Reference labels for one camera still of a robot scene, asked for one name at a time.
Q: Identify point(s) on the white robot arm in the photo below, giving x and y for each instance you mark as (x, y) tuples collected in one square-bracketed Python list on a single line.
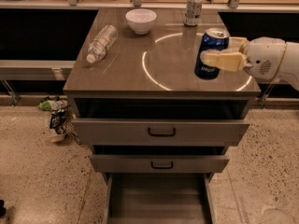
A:
[(288, 69)]

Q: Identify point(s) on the middle drawer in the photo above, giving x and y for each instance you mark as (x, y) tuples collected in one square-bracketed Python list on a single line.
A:
[(177, 160)]

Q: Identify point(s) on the silver soda can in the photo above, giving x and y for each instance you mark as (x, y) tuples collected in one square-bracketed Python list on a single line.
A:
[(193, 12)]

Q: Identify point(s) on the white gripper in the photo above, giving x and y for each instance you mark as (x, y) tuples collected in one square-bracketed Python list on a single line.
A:
[(263, 59)]

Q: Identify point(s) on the green snack bag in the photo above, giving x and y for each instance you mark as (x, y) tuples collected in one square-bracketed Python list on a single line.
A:
[(48, 105)]

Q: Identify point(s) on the white cup on floor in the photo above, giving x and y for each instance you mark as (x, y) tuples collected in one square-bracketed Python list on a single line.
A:
[(57, 137)]

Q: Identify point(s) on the top drawer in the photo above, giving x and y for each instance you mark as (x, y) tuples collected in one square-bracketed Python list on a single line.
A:
[(160, 122)]

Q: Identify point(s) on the grey drawer cabinet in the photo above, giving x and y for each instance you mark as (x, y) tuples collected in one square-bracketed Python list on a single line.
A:
[(158, 65)]

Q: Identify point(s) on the blue pepsi can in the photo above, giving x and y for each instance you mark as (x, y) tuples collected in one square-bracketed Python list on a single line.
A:
[(213, 38)]

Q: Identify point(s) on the bottom drawer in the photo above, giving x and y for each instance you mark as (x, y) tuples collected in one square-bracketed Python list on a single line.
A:
[(158, 199)]

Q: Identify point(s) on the drawer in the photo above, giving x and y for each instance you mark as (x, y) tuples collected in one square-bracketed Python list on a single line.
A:
[(158, 199), (177, 160), (160, 122)]

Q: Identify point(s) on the clear plastic water bottle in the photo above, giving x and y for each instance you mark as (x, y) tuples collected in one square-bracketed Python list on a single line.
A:
[(101, 44)]

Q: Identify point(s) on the wire basket on floor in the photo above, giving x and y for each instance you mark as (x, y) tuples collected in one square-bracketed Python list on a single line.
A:
[(68, 125)]

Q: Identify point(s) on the white bowl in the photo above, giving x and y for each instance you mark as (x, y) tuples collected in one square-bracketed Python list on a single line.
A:
[(141, 20)]

